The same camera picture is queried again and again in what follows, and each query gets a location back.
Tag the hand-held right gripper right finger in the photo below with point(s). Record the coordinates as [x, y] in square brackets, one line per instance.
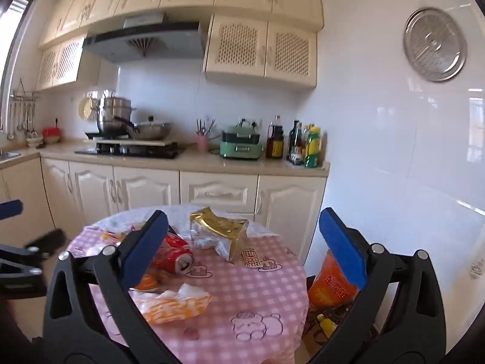
[343, 246]

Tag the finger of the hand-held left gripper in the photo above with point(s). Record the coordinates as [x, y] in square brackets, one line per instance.
[10, 209]
[47, 240]

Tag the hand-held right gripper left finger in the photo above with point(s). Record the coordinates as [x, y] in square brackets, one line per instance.
[146, 246]

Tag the red foil chip bag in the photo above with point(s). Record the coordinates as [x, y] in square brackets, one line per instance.
[172, 254]

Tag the yellow orange snack wrapper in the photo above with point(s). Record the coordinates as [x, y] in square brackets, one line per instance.
[111, 237]

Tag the orange white plastic wrapper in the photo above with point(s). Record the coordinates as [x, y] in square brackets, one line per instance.
[170, 305]

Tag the gold foil snack bag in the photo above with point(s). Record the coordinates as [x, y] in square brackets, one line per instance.
[216, 223]

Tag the red white checked sachet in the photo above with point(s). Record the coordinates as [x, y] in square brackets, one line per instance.
[250, 258]

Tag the orange bag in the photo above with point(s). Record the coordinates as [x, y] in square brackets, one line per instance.
[329, 284]

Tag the cream lower cabinets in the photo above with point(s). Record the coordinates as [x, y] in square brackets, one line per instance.
[144, 193]

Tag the steel sink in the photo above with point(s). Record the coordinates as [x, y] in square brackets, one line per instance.
[9, 155]

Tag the stacked white bowls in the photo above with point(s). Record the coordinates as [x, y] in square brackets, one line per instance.
[35, 142]

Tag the small yellow bottle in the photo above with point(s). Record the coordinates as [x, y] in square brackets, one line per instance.
[327, 325]

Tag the row of hanging utensils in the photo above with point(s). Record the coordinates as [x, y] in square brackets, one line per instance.
[22, 121]

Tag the black gas stove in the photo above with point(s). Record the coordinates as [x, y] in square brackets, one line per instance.
[132, 151]

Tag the yellow green bottle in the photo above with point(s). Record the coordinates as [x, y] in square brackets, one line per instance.
[313, 149]

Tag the pink checked tablecloth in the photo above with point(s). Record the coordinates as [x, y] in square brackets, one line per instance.
[246, 292]

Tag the beige kitchen countertop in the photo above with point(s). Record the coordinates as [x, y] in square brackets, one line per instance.
[227, 165]

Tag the steel wok with lid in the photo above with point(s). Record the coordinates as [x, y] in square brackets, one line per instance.
[151, 131]

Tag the pink utensil holder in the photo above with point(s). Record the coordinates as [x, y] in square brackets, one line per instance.
[202, 145]

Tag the black sauce bottle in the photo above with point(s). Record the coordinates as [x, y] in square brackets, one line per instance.
[292, 140]

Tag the large soy sauce bottle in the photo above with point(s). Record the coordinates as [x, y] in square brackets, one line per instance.
[274, 142]

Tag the yellow plastic strainer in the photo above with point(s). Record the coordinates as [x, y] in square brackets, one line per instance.
[85, 108]

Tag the bunch of chopsticks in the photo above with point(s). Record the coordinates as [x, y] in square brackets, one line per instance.
[204, 127]

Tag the steel steamer pot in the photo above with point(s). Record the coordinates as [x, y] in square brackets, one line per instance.
[113, 115]

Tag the green electric cooker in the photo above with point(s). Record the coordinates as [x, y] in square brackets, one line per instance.
[240, 144]

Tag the narrow lattice door cabinet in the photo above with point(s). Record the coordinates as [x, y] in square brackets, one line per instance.
[60, 62]

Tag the kitchen window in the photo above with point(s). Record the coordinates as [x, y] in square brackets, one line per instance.
[15, 45]

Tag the grey range hood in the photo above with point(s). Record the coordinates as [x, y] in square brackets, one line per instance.
[144, 43]

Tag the wide lattice door cabinet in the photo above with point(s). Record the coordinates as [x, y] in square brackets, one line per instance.
[261, 49]

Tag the round steel steamer tray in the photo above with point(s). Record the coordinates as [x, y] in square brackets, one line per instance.
[434, 43]

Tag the white wall socket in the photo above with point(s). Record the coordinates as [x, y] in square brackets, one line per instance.
[57, 121]
[255, 123]

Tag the wall utensil rack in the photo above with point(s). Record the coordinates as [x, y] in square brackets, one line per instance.
[24, 94]

